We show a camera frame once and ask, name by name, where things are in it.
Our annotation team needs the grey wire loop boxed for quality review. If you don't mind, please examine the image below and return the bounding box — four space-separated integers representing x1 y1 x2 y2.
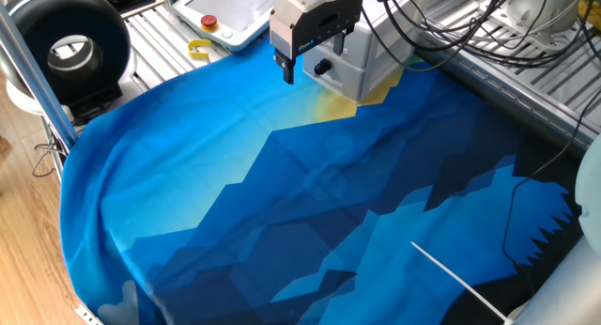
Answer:
31 122 67 178

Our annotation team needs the blue mountain print cloth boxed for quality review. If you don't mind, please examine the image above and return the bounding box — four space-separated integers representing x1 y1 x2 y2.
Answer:
59 36 586 325

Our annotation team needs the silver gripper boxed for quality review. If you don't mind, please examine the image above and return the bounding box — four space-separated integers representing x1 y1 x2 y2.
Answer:
269 0 366 86

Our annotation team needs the drawer with black knob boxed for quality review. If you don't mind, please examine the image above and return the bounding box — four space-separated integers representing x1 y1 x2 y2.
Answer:
302 52 367 104

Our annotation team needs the yellow u-shaped clip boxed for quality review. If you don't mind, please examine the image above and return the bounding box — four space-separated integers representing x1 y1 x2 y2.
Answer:
187 38 213 61

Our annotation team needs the thin black cable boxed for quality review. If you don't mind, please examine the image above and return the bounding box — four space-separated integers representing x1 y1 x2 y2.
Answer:
501 87 601 270

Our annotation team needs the white metal bracket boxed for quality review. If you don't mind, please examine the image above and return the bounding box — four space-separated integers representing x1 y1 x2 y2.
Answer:
74 303 105 325

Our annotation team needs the white teach pendant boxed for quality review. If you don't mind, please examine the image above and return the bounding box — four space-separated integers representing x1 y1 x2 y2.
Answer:
171 0 283 53

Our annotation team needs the white cable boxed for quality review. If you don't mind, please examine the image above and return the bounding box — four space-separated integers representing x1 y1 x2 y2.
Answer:
410 240 514 324

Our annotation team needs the black round ring lamp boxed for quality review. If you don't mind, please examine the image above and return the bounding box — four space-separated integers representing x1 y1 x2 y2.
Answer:
5 0 138 127

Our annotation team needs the aluminium profile rail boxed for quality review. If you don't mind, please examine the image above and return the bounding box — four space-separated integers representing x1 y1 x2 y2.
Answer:
415 45 601 152

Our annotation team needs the white plastic drawer cabinet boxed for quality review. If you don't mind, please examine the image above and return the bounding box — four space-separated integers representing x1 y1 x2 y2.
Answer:
302 0 431 104

